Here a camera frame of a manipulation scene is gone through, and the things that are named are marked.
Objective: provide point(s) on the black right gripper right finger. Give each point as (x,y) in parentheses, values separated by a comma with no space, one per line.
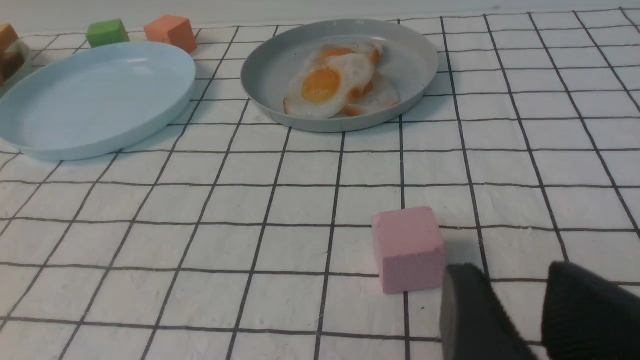
(585,317)

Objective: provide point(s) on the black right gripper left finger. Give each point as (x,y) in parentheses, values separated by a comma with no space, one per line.
(473,322)

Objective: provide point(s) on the fried egg front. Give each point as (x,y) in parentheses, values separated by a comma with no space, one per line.
(325,85)

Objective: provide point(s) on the fried egg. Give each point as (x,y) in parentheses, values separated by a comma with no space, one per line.
(325,85)
(379,95)
(373,49)

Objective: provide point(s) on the pink foam cube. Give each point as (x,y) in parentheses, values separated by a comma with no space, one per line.
(409,250)

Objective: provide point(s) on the fried egg middle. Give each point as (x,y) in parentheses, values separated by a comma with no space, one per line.
(379,95)

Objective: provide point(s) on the white grid tablecloth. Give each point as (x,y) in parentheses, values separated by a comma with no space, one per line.
(227,236)

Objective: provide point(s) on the grey plate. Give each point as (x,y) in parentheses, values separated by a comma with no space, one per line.
(409,61)

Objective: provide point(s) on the fried egg back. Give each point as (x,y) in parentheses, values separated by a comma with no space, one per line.
(373,49)

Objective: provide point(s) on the orange foam cube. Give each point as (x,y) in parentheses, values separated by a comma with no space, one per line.
(174,30)

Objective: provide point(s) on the light blue plate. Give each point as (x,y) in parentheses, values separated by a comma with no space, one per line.
(98,101)

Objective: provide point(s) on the green foam cube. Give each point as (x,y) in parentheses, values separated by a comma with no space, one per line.
(108,32)

